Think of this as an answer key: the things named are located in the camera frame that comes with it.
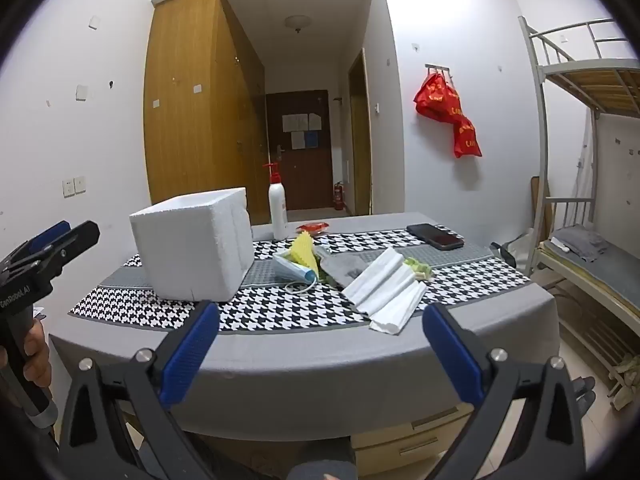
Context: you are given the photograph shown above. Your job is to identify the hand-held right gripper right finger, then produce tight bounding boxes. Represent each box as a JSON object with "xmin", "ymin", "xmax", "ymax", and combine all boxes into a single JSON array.
[{"xmin": 422, "ymin": 302, "xmax": 588, "ymax": 480}]

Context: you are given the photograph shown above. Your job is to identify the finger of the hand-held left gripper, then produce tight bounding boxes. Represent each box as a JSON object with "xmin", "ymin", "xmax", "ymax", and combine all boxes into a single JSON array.
[
  {"xmin": 20, "ymin": 220, "xmax": 101, "ymax": 283},
  {"xmin": 0, "ymin": 220, "xmax": 72, "ymax": 273}
]

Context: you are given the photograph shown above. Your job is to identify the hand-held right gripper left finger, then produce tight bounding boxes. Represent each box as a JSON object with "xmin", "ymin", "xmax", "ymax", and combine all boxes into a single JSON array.
[{"xmin": 57, "ymin": 300, "xmax": 223, "ymax": 480}]

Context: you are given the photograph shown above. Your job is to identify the green tissue packet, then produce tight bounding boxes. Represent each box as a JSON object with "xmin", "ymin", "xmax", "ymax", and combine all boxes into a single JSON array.
[{"xmin": 402, "ymin": 256, "xmax": 433, "ymax": 281}]

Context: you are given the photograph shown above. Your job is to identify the white foam box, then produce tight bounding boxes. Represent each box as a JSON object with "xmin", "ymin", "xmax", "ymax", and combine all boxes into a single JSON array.
[{"xmin": 129, "ymin": 187, "xmax": 255, "ymax": 303}]

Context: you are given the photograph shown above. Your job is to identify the grey cloth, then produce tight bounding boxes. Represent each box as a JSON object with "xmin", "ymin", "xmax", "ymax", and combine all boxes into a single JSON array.
[
  {"xmin": 550, "ymin": 225, "xmax": 611, "ymax": 263},
  {"xmin": 312, "ymin": 245, "xmax": 391, "ymax": 288}
]

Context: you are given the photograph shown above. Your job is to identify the yellow foam net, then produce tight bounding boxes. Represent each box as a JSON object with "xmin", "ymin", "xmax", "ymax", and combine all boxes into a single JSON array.
[{"xmin": 289, "ymin": 232, "xmax": 321, "ymax": 273}]

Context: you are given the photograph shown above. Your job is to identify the person's left forearm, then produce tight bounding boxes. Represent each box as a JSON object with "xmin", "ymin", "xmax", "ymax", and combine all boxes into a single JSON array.
[{"xmin": 0, "ymin": 355, "xmax": 58, "ymax": 480}]

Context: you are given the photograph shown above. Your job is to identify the person's left hand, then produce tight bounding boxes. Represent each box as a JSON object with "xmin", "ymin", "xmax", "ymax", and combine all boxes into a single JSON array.
[{"xmin": 22, "ymin": 317, "xmax": 53, "ymax": 391}]

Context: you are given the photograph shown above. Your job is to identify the houndstooth table runner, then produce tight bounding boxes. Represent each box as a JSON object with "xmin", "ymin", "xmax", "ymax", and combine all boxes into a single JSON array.
[{"xmin": 67, "ymin": 227, "xmax": 533, "ymax": 333}]

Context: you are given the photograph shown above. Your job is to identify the black trash bin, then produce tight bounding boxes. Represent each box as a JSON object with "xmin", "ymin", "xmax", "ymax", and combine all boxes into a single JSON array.
[{"xmin": 490, "ymin": 242, "xmax": 517, "ymax": 268}]

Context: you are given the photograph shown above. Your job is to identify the beige desk drawers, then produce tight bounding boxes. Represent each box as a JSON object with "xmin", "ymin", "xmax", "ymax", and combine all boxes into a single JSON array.
[{"xmin": 350, "ymin": 400, "xmax": 476, "ymax": 478}]

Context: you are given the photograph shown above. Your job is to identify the black smartphone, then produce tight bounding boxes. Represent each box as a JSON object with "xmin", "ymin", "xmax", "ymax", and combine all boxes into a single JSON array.
[{"xmin": 406, "ymin": 223, "xmax": 465, "ymax": 251}]

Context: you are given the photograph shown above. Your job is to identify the grey slippers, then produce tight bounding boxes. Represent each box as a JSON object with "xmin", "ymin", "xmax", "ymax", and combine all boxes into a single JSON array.
[{"xmin": 575, "ymin": 375, "xmax": 597, "ymax": 421}]

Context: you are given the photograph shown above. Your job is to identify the person's grey trousers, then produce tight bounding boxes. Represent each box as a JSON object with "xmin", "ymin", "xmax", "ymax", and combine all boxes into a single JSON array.
[{"xmin": 290, "ymin": 440, "xmax": 357, "ymax": 480}]

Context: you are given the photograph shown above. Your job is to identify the grey folded cloth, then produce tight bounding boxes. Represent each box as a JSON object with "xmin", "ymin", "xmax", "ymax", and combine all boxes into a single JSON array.
[{"xmin": 550, "ymin": 225, "xmax": 611, "ymax": 263}]

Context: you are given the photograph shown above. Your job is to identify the wooden boards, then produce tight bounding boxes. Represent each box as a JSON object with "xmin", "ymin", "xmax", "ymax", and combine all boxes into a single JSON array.
[{"xmin": 530, "ymin": 176, "xmax": 553, "ymax": 241}]

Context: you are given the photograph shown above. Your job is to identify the bed mattress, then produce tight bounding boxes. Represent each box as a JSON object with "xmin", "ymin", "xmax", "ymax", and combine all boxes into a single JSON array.
[{"xmin": 537, "ymin": 240, "xmax": 640, "ymax": 321}]

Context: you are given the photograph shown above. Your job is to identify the white pump lotion bottle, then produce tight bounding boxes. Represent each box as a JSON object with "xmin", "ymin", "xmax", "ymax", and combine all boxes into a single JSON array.
[{"xmin": 262, "ymin": 162, "xmax": 289, "ymax": 241}]

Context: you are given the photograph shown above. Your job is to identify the pale crumpled cloth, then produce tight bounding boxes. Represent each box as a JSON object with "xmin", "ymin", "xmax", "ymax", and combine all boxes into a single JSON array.
[{"xmin": 612, "ymin": 355, "xmax": 640, "ymax": 406}]

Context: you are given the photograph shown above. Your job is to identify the wooden wardrobe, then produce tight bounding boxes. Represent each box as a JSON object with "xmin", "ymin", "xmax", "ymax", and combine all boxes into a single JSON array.
[{"xmin": 144, "ymin": 0, "xmax": 266, "ymax": 226}]

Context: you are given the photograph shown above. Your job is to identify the metal bunk bed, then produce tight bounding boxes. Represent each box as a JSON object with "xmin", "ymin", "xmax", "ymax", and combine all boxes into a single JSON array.
[{"xmin": 517, "ymin": 15, "xmax": 640, "ymax": 401}]

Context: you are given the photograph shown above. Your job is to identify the red plastic bag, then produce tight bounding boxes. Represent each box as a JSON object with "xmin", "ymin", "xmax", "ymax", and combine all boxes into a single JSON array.
[
  {"xmin": 452, "ymin": 115, "xmax": 482, "ymax": 158},
  {"xmin": 413, "ymin": 72, "xmax": 463, "ymax": 123}
]

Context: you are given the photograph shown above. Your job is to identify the dark brown entrance door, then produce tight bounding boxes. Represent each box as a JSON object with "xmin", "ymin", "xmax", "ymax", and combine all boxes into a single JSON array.
[{"xmin": 265, "ymin": 89, "xmax": 335, "ymax": 211}]

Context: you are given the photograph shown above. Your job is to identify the brown side door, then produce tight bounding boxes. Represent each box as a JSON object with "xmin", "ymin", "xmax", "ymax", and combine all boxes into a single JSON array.
[{"xmin": 347, "ymin": 49, "xmax": 373, "ymax": 216}]

